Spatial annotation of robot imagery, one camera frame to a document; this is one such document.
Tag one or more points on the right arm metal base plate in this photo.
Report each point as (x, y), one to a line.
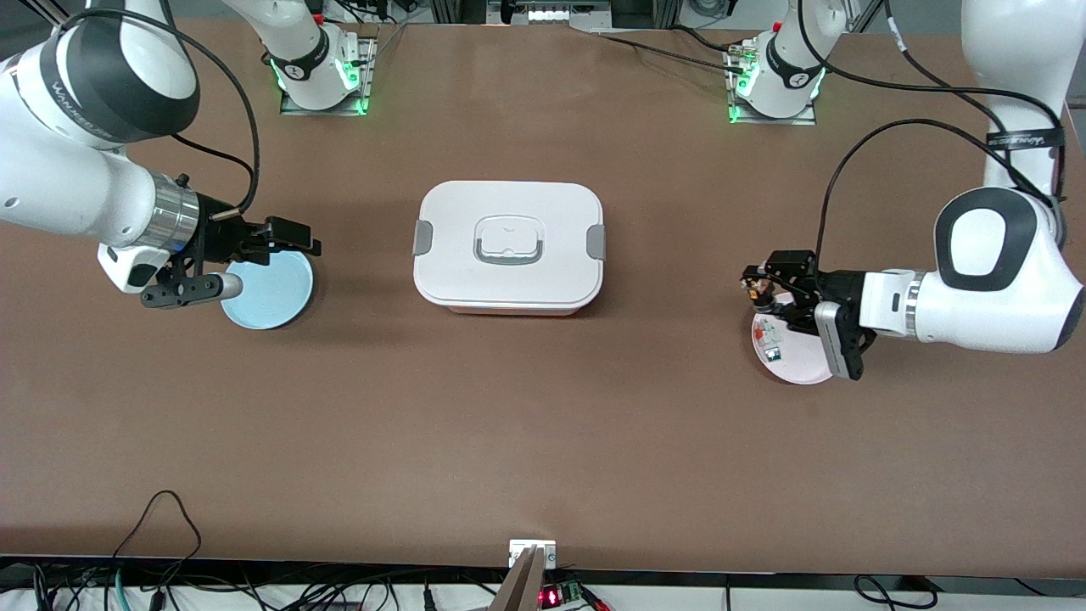
(369, 85)

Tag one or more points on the white lidded lunch box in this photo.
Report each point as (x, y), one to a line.
(509, 288)

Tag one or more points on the orange black push switch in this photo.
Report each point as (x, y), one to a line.
(758, 294)

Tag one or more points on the aluminium frame rail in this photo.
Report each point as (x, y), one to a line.
(450, 10)

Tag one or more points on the white metal camera bracket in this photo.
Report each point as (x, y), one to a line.
(517, 552)

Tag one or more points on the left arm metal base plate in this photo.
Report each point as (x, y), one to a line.
(797, 120)

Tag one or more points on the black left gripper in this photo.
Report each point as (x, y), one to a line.
(833, 286)

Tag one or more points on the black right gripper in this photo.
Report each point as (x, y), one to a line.
(215, 236)

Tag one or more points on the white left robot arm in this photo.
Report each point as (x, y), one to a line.
(1001, 297)

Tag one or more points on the white switch with green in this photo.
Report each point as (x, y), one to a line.
(773, 350)

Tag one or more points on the circuit board with red LED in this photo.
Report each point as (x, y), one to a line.
(551, 596)

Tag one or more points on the pink round plate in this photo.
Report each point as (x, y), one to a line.
(797, 365)

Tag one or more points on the grey camera mount beam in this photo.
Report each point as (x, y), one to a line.
(522, 590)

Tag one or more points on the white switch with red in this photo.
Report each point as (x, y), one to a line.
(768, 331)

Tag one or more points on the light blue round plate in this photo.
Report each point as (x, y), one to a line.
(280, 297)

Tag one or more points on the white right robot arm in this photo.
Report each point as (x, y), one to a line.
(68, 187)

